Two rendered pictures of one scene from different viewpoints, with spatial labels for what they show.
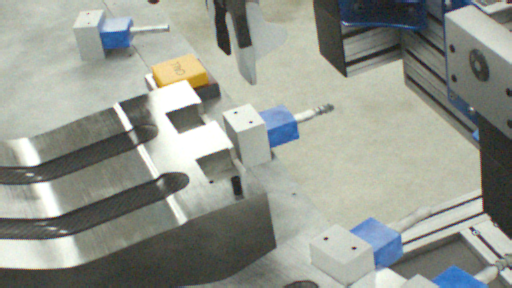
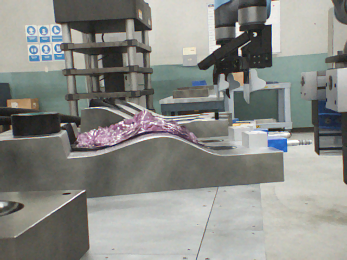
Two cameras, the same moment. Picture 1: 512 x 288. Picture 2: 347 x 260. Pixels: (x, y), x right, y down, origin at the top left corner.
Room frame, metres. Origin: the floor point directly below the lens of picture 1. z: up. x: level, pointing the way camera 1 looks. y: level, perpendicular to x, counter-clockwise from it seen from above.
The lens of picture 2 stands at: (-0.15, -0.35, 0.99)
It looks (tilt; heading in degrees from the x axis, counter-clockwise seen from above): 6 degrees down; 24
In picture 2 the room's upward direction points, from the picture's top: 3 degrees counter-clockwise
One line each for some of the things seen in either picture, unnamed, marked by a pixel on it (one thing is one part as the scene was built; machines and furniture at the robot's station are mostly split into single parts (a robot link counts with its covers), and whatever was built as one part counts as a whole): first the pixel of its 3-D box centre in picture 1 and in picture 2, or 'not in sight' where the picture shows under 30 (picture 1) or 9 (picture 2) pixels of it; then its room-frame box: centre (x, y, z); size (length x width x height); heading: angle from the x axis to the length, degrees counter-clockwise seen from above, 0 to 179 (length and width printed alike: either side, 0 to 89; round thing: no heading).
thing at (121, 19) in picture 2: not in sight; (115, 82); (4.92, 2.74, 1.03); 1.54 x 0.94 x 2.06; 18
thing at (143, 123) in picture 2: not in sight; (139, 129); (0.63, 0.08, 0.90); 0.26 x 0.18 x 0.08; 121
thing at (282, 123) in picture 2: not in sight; (254, 109); (6.88, 1.40, 0.47); 1.10 x 0.52 x 0.94; 116
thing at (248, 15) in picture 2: not in sight; (252, 18); (1.09, -0.05, 1.15); 0.08 x 0.08 x 0.05
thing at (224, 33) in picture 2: not in sight; (225, 34); (1.42, 0.13, 1.15); 0.08 x 0.08 x 0.05
